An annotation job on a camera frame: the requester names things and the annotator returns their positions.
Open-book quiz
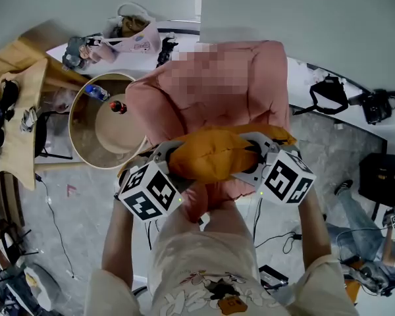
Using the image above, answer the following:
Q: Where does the person's pink trouser leg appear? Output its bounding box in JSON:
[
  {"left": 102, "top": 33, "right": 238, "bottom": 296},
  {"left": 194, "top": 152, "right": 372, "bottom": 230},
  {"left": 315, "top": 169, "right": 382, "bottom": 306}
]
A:
[{"left": 180, "top": 180, "right": 238, "bottom": 225}]

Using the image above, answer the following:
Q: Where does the black floor cable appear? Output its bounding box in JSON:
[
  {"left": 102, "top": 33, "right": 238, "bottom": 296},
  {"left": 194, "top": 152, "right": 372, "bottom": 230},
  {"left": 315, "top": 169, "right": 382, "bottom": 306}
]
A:
[{"left": 35, "top": 172, "right": 77, "bottom": 280}]

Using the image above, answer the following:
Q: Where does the brown cardboard box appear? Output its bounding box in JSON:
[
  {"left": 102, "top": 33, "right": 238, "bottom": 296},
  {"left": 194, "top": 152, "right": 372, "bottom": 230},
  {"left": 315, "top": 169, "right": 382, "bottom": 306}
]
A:
[{"left": 0, "top": 20, "right": 90, "bottom": 93}]

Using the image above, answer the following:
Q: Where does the grey round stool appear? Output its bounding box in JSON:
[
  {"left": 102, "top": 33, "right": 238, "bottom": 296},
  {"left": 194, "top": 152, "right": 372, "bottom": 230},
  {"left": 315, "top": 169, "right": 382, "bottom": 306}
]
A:
[{"left": 22, "top": 263, "right": 64, "bottom": 311}]

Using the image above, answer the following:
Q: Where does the black flat box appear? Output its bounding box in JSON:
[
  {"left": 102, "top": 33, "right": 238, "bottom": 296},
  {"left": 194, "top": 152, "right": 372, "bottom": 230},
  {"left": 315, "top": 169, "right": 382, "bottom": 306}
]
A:
[{"left": 257, "top": 264, "right": 290, "bottom": 290}]

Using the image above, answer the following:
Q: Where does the light wooden desk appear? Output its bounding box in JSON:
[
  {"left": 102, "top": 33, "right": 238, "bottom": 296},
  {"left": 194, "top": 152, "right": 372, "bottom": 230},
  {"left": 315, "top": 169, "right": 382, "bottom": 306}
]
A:
[{"left": 0, "top": 57, "right": 50, "bottom": 192}]

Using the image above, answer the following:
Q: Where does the orange pillow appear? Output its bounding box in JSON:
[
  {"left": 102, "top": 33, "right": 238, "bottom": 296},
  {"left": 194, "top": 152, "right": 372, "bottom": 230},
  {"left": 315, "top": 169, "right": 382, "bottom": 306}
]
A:
[{"left": 169, "top": 124, "right": 298, "bottom": 182}]

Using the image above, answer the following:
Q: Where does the black hard case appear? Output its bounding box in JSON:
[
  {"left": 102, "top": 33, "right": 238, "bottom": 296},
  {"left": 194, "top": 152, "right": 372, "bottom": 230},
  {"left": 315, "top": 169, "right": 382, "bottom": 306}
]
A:
[{"left": 358, "top": 152, "right": 395, "bottom": 207}]

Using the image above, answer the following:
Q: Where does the person's left forearm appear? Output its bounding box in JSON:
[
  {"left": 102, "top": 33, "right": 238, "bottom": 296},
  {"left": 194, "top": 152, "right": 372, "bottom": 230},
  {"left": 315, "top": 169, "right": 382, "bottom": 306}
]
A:
[{"left": 100, "top": 198, "right": 135, "bottom": 290}]

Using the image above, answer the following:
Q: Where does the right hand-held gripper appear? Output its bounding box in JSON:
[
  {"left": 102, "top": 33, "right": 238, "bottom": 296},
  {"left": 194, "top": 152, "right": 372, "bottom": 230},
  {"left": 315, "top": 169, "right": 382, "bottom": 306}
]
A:
[{"left": 232, "top": 131, "right": 317, "bottom": 205}]

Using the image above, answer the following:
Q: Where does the person's cream printed t-shirt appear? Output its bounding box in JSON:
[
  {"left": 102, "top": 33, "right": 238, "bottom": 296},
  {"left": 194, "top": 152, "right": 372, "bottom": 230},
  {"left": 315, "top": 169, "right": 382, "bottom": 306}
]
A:
[{"left": 84, "top": 205, "right": 361, "bottom": 316}]

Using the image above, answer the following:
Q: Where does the black cable bundle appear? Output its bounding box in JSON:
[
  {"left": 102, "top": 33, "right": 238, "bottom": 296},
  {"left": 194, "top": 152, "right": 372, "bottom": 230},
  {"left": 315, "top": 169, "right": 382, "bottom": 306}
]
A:
[{"left": 0, "top": 79, "right": 21, "bottom": 168}]

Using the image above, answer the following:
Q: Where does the black metal chair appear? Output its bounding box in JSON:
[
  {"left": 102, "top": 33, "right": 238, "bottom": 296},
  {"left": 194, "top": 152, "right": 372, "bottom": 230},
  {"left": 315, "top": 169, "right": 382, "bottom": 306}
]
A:
[{"left": 34, "top": 110, "right": 74, "bottom": 161}]

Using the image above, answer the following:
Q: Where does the pink tote bag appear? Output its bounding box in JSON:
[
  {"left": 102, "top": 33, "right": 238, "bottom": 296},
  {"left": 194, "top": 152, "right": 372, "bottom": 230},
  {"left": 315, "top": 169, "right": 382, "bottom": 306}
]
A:
[{"left": 101, "top": 2, "right": 163, "bottom": 56}]

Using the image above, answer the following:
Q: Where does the person's right forearm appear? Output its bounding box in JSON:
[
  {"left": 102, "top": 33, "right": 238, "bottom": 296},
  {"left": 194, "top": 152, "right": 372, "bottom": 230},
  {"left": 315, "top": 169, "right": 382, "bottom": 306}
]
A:
[{"left": 297, "top": 185, "right": 334, "bottom": 270}]

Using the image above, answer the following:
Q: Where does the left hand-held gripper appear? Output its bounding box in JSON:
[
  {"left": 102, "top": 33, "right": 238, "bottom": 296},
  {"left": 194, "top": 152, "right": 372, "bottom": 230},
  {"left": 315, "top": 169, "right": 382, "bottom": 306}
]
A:
[{"left": 114, "top": 139, "right": 198, "bottom": 223}]

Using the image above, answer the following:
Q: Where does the black power adapter with cable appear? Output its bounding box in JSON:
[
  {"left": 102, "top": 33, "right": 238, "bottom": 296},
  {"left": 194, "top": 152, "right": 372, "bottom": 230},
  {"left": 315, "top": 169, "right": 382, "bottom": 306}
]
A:
[{"left": 253, "top": 229, "right": 304, "bottom": 255}]

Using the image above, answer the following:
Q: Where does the clear water bottle blue label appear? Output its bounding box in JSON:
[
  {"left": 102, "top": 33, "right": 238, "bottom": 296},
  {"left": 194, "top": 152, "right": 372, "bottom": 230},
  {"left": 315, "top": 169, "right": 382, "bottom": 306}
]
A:
[{"left": 84, "top": 84, "right": 111, "bottom": 103}]

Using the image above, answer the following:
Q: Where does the grey bag with pink toy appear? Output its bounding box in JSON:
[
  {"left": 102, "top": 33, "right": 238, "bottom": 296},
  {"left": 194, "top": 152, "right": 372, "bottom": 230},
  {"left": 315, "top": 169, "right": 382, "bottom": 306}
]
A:
[{"left": 61, "top": 35, "right": 120, "bottom": 71}]

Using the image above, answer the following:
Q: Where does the black camera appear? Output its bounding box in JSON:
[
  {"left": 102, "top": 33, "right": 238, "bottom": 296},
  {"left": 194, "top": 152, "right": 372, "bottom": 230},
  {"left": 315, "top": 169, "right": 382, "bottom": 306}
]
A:
[{"left": 348, "top": 88, "right": 395, "bottom": 126}]

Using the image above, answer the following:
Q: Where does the dark cola bottle red cap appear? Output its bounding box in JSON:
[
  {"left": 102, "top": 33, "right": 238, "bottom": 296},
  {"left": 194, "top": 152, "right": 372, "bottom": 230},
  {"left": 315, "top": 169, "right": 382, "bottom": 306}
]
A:
[{"left": 109, "top": 99, "right": 129, "bottom": 116}]

